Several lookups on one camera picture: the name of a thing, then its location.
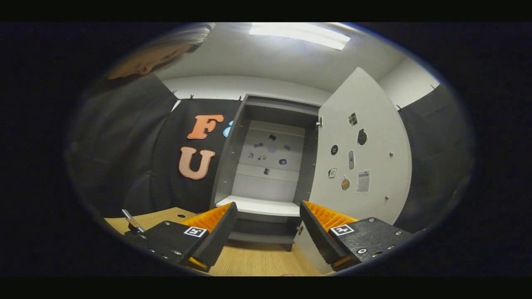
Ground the white cabinet shelf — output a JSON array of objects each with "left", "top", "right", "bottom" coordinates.
[{"left": 215, "top": 195, "right": 300, "bottom": 217}]

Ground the wide ceiling light panel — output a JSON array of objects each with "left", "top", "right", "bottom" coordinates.
[{"left": 249, "top": 23, "right": 351, "bottom": 51}]

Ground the black backdrop cloth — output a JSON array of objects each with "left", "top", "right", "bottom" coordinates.
[{"left": 121, "top": 83, "right": 474, "bottom": 233}]

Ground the person's head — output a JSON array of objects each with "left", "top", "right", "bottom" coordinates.
[{"left": 104, "top": 23, "right": 217, "bottom": 81}]

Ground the person's dark jacket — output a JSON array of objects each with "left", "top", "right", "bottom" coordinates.
[{"left": 66, "top": 74, "right": 180, "bottom": 218}]

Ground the grey cabinet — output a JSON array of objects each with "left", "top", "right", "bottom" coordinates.
[{"left": 209, "top": 94, "right": 320, "bottom": 252}]

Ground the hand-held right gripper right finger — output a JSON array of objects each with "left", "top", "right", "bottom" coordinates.
[{"left": 299, "top": 200, "right": 414, "bottom": 272}]

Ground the white cabinet door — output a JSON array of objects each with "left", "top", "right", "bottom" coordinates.
[{"left": 293, "top": 67, "right": 413, "bottom": 274}]

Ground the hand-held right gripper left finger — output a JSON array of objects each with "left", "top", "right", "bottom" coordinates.
[{"left": 125, "top": 201, "right": 239, "bottom": 273}]

